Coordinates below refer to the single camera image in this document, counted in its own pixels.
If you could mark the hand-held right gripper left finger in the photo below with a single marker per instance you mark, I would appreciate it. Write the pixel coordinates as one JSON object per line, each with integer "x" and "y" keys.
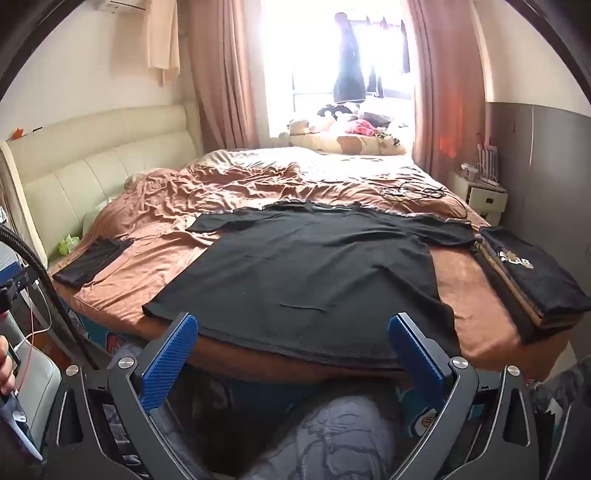
{"x": 168, "y": 360}

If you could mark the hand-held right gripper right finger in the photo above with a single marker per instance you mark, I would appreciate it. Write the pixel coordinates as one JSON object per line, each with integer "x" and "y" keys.
{"x": 415, "y": 360}

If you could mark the stack of folded clothes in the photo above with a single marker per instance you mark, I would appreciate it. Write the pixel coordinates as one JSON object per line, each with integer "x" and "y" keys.
{"x": 512, "y": 309}

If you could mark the person's left hand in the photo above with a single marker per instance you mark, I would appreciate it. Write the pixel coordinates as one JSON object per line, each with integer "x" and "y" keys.
{"x": 3, "y": 364}

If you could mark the green tissue pack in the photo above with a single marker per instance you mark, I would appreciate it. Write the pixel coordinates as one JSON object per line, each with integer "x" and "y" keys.
{"x": 69, "y": 243}

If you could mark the folded black garment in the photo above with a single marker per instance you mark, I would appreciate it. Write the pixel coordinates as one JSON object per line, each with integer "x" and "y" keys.
{"x": 90, "y": 263}

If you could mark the white pillow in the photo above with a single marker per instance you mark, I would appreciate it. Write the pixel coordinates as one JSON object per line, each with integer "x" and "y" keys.
{"x": 97, "y": 217}

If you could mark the brown blanket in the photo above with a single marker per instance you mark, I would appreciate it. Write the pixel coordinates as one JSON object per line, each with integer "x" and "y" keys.
{"x": 152, "y": 230}

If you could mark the black printed folded t-shirt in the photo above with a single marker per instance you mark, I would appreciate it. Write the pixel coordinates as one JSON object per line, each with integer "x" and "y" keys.
{"x": 531, "y": 272}

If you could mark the cream padded headboard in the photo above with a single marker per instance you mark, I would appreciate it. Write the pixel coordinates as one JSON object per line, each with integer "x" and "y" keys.
{"x": 92, "y": 157}

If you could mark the white nightstand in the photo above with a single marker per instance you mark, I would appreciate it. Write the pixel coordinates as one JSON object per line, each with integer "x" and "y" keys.
{"x": 485, "y": 203}

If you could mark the striped paper bag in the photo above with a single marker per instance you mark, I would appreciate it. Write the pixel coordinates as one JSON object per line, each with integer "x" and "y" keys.
{"x": 488, "y": 161}

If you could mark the bear print window cushion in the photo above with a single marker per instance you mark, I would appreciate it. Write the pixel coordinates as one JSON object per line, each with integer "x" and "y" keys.
{"x": 360, "y": 144}

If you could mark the pink crumpled cloth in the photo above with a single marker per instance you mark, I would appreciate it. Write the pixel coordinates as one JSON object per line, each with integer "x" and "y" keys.
{"x": 362, "y": 129}

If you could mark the dark crumpled cloth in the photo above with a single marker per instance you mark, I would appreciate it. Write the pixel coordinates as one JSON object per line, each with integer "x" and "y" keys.
{"x": 376, "y": 119}

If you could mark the black and white plush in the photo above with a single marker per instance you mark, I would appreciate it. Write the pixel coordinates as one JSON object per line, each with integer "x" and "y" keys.
{"x": 337, "y": 113}

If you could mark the beige plush toy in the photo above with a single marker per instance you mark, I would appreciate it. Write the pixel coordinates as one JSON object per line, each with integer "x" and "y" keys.
{"x": 299, "y": 127}

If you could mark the pink curtain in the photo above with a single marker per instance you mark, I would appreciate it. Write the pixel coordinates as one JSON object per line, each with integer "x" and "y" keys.
{"x": 438, "y": 92}
{"x": 221, "y": 69}

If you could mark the dark hanging garment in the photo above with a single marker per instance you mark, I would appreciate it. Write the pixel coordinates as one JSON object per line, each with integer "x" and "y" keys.
{"x": 375, "y": 83}
{"x": 405, "y": 46}

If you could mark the beige hanging cloth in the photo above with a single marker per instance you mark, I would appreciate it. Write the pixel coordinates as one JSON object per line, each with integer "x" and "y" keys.
{"x": 157, "y": 41}

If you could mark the dark hanging coat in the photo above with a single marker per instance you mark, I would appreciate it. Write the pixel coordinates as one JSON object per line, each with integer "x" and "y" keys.
{"x": 348, "y": 69}

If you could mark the white air conditioner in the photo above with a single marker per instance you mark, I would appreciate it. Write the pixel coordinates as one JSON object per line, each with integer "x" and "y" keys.
{"x": 115, "y": 5}

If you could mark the bright window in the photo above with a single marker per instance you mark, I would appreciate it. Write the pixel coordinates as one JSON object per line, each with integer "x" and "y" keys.
{"x": 300, "y": 46}

